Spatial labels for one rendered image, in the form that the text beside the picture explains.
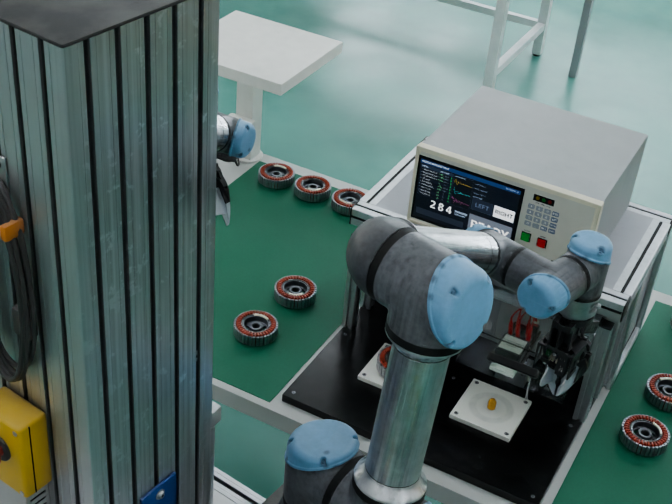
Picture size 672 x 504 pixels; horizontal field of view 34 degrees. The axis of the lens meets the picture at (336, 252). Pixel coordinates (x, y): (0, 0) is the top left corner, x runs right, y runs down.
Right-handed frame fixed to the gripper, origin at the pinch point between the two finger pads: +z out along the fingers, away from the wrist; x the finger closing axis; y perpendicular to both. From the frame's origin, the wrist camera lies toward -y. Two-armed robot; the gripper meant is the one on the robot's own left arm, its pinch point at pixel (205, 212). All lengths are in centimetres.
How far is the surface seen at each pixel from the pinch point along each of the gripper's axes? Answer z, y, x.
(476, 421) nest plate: 37, -19, 67
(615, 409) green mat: 40, -49, 89
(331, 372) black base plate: 38, -12, 31
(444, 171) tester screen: -12, -35, 40
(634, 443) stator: 38, -38, 98
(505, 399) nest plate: 37, -30, 68
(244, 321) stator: 37.2, -11.9, 3.1
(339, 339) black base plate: 38, -23, 25
